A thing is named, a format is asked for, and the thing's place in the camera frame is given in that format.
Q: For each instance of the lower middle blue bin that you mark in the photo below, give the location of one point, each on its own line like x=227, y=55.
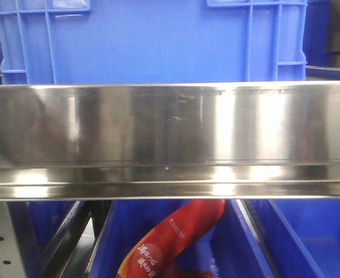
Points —
x=228, y=250

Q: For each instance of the large blue bin on shelf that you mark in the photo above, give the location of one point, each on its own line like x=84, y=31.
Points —
x=65, y=42

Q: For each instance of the lower right blue bin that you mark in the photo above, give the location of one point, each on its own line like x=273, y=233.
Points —
x=302, y=236

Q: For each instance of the red printed snack bag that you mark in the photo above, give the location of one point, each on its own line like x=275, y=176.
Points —
x=154, y=252

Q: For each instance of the perforated grey shelf upright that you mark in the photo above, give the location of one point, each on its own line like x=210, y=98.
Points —
x=11, y=263

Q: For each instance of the stainless steel shelf rail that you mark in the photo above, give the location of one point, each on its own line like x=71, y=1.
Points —
x=249, y=140

